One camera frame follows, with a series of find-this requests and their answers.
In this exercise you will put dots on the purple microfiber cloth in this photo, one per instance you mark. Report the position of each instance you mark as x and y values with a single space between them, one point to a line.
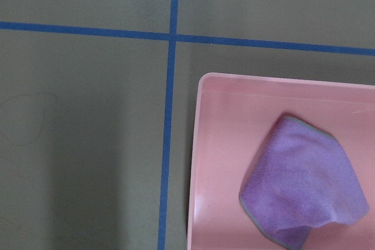
303 180

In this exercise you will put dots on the pink plastic bin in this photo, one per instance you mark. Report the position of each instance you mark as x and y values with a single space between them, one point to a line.
234 115

